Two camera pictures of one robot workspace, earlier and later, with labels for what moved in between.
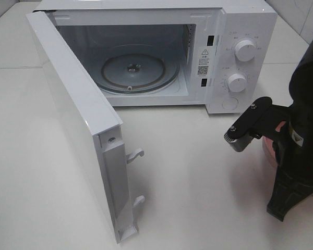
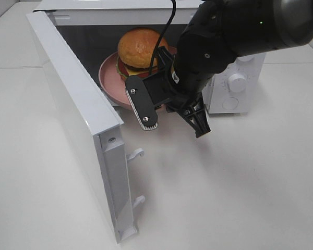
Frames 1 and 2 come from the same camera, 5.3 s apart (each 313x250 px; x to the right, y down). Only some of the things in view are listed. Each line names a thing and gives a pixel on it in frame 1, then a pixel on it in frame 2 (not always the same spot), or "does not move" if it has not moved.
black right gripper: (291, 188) to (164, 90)
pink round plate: (268, 145) to (113, 84)
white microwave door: (92, 128) does not move
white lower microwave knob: (237, 82) does not move
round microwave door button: (230, 103) does not move
